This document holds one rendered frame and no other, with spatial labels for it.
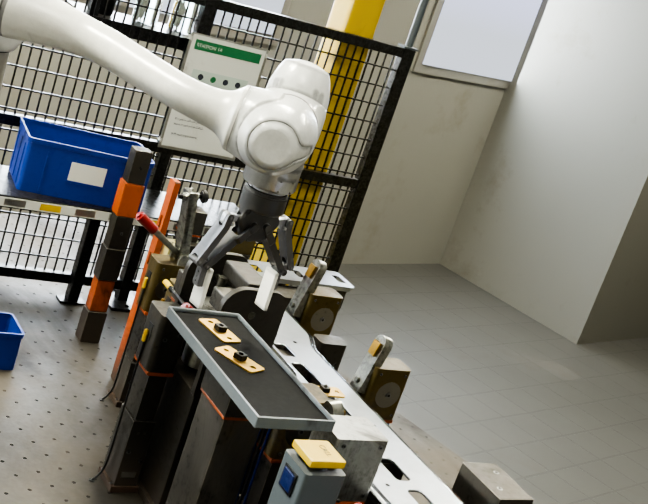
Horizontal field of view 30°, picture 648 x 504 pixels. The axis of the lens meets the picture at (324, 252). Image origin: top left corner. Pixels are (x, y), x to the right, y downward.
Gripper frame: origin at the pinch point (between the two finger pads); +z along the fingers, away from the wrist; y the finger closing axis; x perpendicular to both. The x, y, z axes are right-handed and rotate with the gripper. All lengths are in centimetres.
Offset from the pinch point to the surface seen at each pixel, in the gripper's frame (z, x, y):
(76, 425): 52, 46, 9
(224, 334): 5.7, -1.5, -0.2
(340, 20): -35, 105, 95
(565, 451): 122, 118, 304
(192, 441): 22.1, -8.1, -5.1
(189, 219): 6, 53, 27
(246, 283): 3.6, 15.0, 15.0
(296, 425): 6.4, -29.2, -4.9
